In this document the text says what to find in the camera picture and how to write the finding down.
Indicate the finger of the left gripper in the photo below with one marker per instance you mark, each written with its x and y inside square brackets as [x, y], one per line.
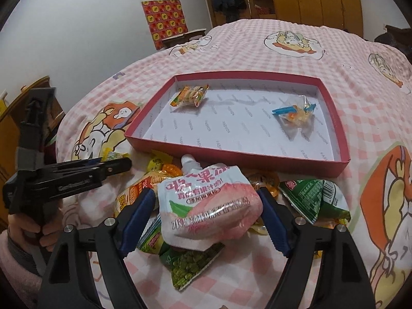
[105, 168]

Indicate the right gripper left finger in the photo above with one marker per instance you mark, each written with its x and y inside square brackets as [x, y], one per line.
[68, 280]

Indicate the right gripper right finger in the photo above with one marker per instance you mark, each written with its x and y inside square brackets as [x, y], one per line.
[342, 282]

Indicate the orange rice cracker pack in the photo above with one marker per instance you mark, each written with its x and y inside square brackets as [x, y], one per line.
[130, 194]

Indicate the green pea snack bag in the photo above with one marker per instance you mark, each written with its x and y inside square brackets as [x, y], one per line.
[186, 265]

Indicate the pink peach jelly pouch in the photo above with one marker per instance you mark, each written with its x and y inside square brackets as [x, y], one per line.
[207, 205]

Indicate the small yellow snack packet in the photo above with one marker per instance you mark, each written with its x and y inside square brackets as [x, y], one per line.
[155, 164]

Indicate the pink fuzzy sleeve forearm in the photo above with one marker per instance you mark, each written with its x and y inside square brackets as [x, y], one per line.
[25, 284]

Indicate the person's left hand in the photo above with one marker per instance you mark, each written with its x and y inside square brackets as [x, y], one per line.
[20, 225]

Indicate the orange green gummy packet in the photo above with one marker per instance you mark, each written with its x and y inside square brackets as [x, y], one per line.
[192, 96]

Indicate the orange jelly cup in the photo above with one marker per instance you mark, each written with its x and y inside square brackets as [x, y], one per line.
[264, 179]

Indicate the dark wooden side table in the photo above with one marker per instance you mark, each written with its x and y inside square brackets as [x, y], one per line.
[182, 38]

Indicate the red shallow cardboard box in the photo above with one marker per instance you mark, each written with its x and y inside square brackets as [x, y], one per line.
[234, 124]

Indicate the clear candy bag blue clip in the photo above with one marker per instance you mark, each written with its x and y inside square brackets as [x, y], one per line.
[296, 114]

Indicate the pink checkered bed quilt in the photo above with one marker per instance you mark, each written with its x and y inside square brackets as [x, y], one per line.
[370, 84]

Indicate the dark wooden headboard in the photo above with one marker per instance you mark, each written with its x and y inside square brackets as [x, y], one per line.
[401, 39]

